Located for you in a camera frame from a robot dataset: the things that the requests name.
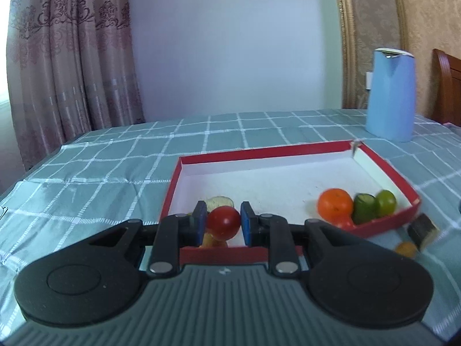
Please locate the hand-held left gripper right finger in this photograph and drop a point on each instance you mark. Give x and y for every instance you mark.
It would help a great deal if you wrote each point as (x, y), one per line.
(246, 223)

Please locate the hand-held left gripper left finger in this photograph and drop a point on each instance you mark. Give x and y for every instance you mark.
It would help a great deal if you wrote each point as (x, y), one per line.
(200, 223)

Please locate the yellow-brown longan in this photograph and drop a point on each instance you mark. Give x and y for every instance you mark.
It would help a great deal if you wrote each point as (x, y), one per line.
(212, 240)

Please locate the red cherry tomato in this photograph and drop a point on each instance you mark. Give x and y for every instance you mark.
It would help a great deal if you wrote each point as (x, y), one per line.
(223, 222)
(345, 222)

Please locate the round eggplant piece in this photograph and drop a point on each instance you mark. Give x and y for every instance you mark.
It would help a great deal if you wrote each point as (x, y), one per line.
(219, 202)

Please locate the red cardboard box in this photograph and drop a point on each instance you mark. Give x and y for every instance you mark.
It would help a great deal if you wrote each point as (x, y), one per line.
(281, 180)

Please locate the orange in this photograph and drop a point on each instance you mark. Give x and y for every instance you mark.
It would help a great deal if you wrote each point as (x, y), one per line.
(335, 205)

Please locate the cucumber piece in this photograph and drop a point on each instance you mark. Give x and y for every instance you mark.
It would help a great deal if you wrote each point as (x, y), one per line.
(364, 209)

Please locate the green cherry tomato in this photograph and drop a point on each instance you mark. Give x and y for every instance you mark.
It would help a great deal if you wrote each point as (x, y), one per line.
(386, 202)

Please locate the teal checked tablecloth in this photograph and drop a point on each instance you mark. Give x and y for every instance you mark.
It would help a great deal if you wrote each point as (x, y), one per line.
(108, 173)

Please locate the small tan fruit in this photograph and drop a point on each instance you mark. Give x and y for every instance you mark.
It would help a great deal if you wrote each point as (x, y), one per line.
(406, 249)

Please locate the angular dark eggplant piece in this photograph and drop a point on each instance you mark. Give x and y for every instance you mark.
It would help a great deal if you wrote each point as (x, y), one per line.
(421, 230)

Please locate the blue kettle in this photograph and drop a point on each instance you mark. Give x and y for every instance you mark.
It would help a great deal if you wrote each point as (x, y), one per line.
(390, 97)

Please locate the eyeglasses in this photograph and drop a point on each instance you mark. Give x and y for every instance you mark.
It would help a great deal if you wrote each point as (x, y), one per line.
(2, 211)

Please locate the pink patterned curtain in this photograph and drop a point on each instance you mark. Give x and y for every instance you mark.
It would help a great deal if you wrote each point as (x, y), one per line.
(72, 61)

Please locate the wooden chair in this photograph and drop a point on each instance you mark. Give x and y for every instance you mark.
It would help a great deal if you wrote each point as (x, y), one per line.
(448, 90)

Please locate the gold framed damask panel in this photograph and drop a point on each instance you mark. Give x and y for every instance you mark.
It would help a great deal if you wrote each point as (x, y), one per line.
(374, 14)

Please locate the white wall socket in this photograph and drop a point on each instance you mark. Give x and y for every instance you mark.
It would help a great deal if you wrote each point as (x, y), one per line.
(369, 81)

